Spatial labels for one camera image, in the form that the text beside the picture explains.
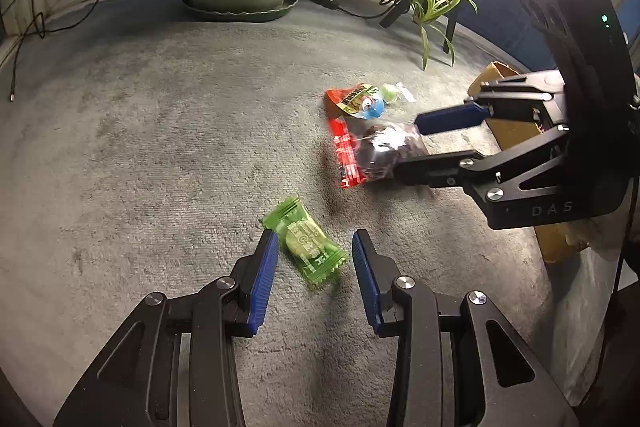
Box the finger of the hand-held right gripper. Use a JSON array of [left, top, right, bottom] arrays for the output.
[[395, 126, 572, 204], [414, 71, 568, 135]]

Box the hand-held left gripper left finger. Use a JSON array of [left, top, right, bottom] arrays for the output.
[[52, 228, 280, 427]]

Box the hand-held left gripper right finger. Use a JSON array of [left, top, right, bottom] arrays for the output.
[[351, 229, 581, 427]]

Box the clear red dried fruit packet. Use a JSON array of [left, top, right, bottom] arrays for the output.
[[326, 116, 431, 190]]

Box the green snack packet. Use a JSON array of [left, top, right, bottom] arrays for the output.
[[259, 195, 349, 290]]

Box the cardboard box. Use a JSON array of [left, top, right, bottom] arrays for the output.
[[467, 62, 591, 265]]

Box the person's right forearm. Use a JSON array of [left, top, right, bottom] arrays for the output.
[[575, 282, 640, 427]]

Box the green candy in clear wrapper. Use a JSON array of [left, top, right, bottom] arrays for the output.
[[381, 82, 416, 105]]

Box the red yellow snack packet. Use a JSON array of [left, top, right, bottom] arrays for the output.
[[324, 83, 387, 120]]

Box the green pot saucer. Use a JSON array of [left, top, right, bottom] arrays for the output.
[[181, 0, 299, 22]]

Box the black power adapter cable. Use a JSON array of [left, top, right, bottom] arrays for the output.
[[297, 0, 411, 28]]

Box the thin black cable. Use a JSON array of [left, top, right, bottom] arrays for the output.
[[0, 0, 186, 102]]

